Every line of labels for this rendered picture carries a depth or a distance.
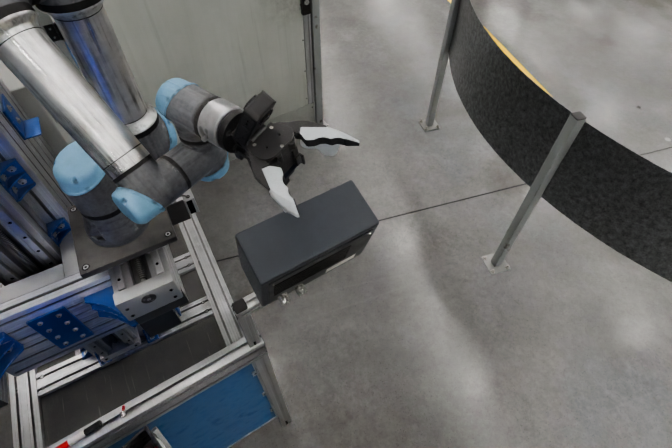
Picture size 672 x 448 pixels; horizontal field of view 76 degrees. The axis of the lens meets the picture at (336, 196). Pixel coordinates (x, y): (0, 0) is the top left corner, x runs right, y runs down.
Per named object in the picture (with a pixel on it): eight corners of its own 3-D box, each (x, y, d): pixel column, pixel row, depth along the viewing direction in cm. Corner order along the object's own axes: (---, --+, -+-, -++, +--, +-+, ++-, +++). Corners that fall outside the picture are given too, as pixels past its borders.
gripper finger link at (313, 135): (359, 147, 71) (303, 151, 71) (358, 123, 66) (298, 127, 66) (360, 163, 69) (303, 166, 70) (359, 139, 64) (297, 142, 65)
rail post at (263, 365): (282, 426, 172) (254, 361, 112) (278, 417, 175) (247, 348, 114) (291, 421, 174) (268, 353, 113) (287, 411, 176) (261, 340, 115)
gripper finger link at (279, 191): (305, 231, 63) (288, 183, 68) (299, 210, 58) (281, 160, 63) (284, 238, 63) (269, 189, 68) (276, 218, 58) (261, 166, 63)
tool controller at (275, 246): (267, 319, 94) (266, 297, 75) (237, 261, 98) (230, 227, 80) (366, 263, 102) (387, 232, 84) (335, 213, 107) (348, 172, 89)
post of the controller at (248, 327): (250, 348, 106) (235, 315, 91) (245, 338, 108) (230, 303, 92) (261, 342, 107) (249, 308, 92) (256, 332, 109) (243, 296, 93)
